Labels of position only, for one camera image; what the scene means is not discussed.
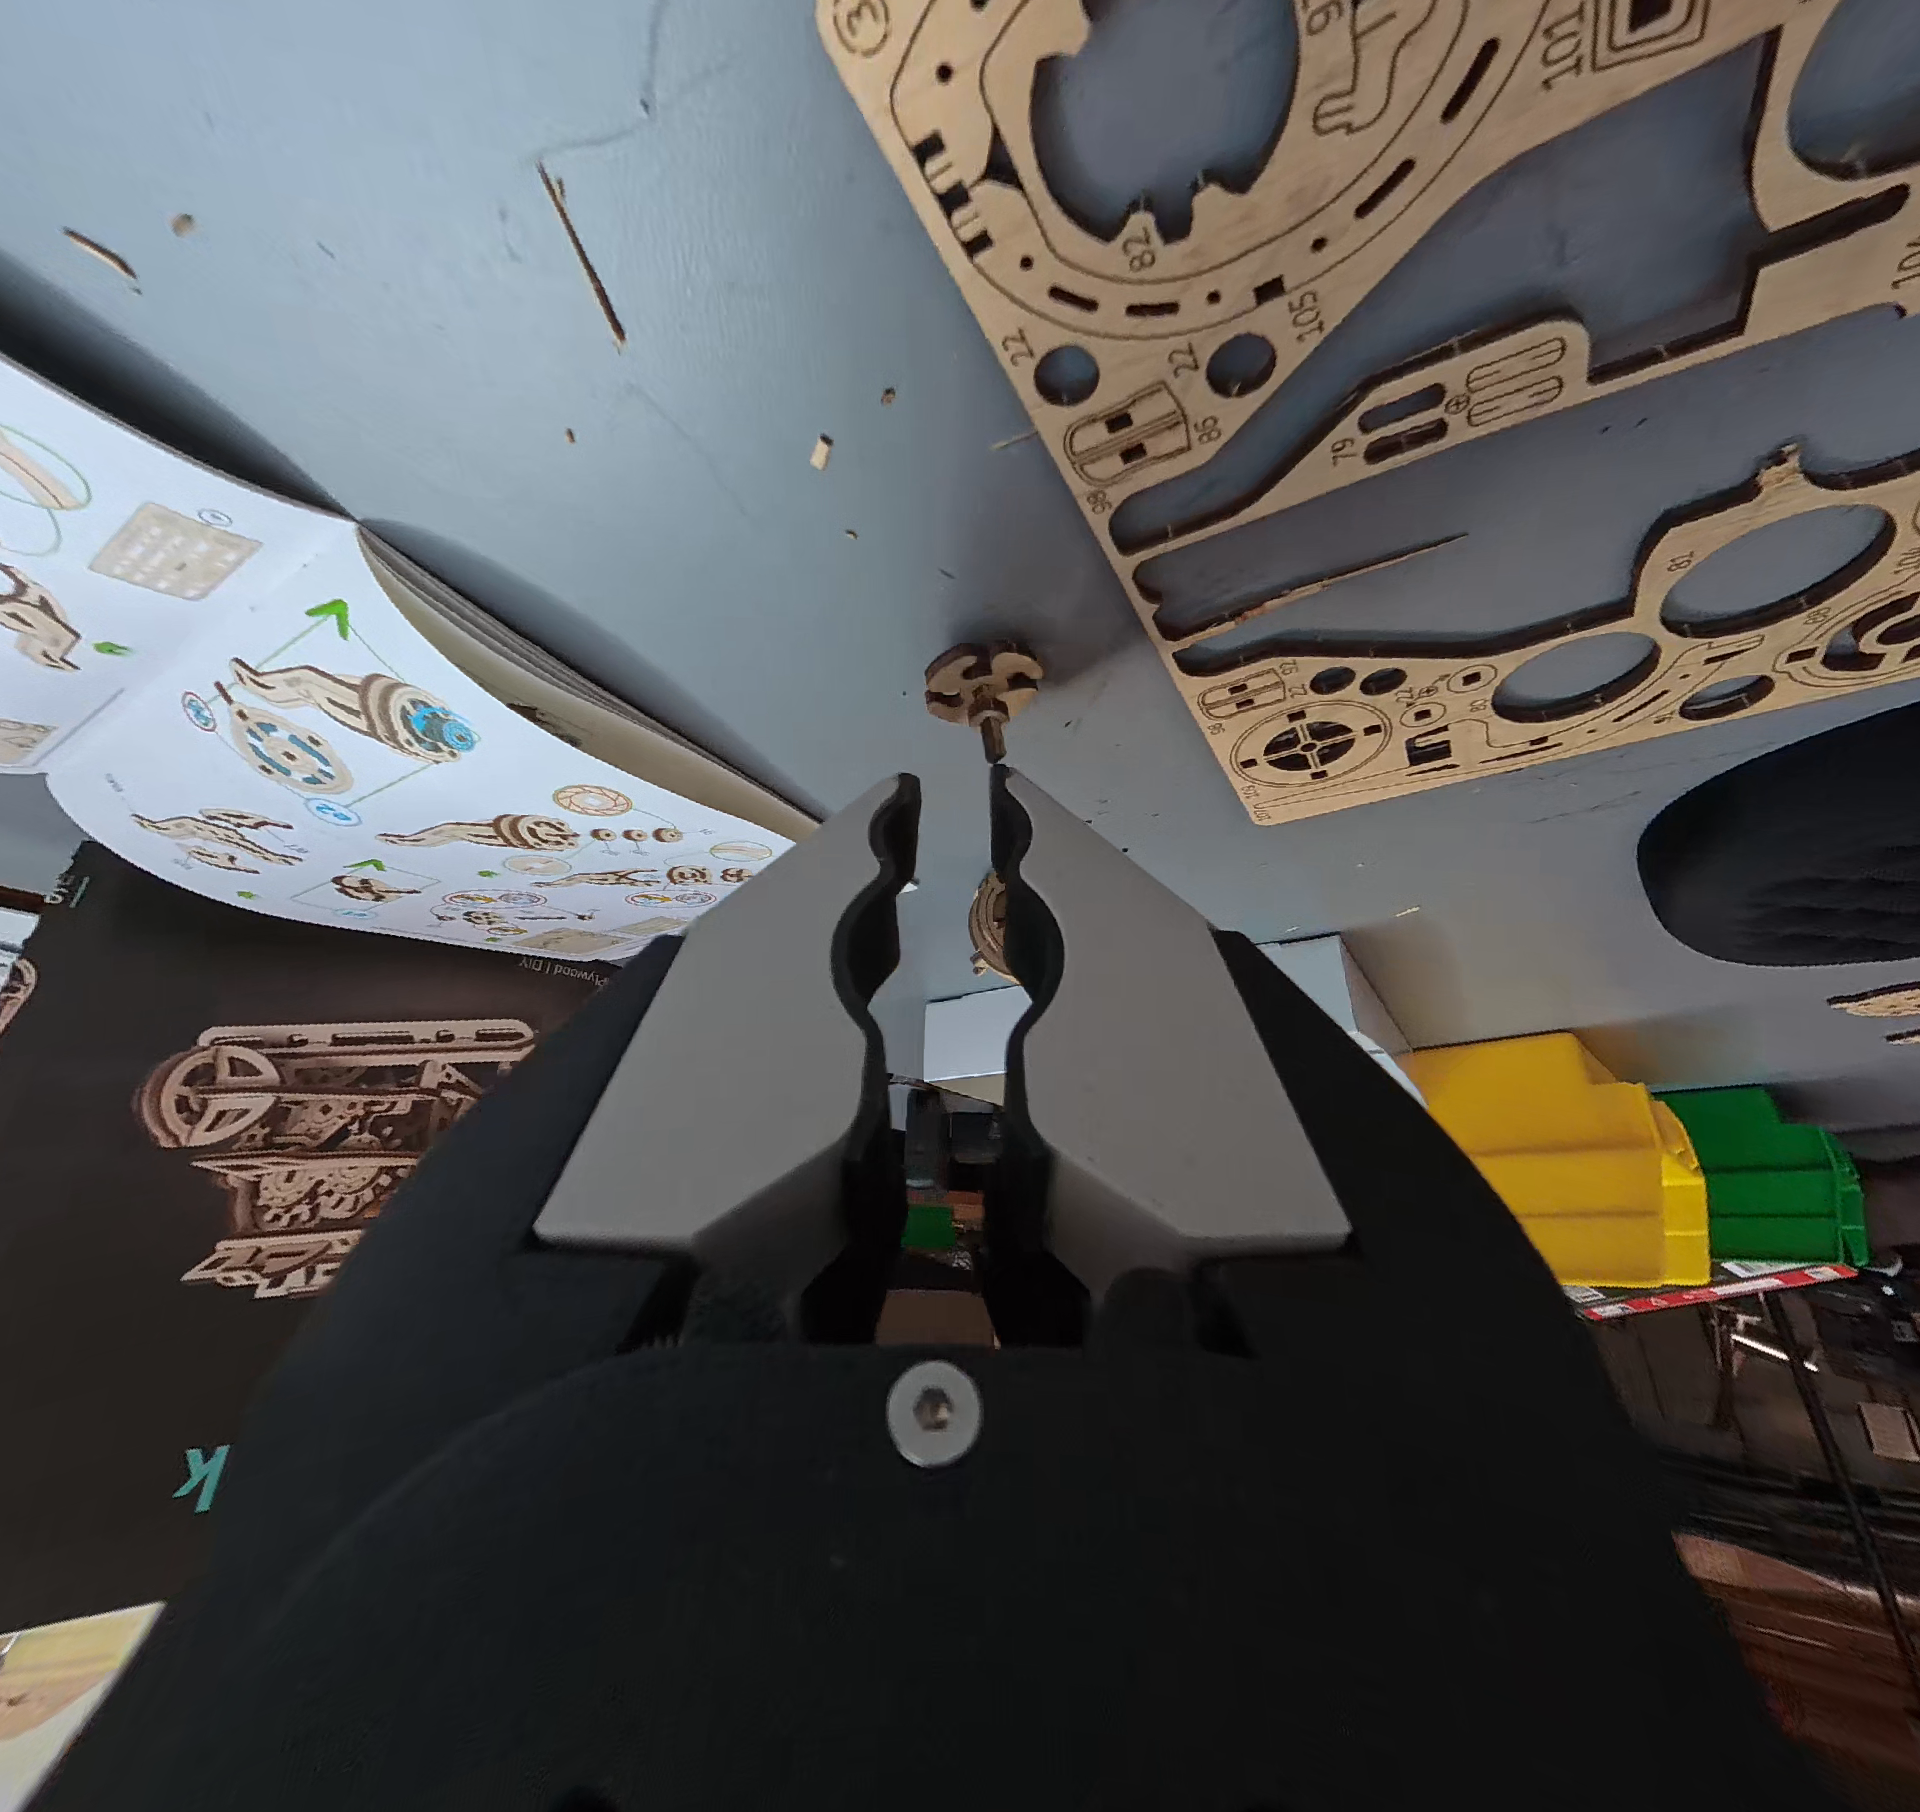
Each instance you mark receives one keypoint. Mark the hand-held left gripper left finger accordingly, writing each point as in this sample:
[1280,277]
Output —
[706,1092]

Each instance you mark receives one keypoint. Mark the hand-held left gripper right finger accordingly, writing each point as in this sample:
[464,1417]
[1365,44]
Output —
[1186,1092]

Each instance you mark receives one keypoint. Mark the wooden lever wheel assembly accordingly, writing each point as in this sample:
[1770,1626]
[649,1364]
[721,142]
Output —
[985,928]

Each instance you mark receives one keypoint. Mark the clover-shaped wooden part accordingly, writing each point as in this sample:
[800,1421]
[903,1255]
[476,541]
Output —
[975,680]

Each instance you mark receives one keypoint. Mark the small wooden part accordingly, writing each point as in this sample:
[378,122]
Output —
[1882,1015]

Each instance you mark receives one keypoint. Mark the black model kit box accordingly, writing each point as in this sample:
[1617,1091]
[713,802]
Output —
[151,1243]

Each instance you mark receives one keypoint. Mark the wooden parts sheet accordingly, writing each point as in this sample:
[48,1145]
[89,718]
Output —
[938,58]

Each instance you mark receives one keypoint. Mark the yellow plastic bin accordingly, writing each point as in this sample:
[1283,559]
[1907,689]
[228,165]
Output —
[1544,1153]

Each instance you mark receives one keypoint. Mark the red-edged dark product box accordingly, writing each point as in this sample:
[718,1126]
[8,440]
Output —
[1694,1292]

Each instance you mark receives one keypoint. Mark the green plastic bin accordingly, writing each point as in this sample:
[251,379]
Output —
[1770,1183]

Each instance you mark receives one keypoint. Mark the white instruction booklet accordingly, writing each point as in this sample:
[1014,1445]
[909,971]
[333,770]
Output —
[226,567]

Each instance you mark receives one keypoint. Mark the thin wooden splinter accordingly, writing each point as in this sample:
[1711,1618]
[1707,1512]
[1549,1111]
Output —
[584,260]

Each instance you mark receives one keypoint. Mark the short wooden splinter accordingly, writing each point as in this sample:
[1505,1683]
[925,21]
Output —
[103,253]

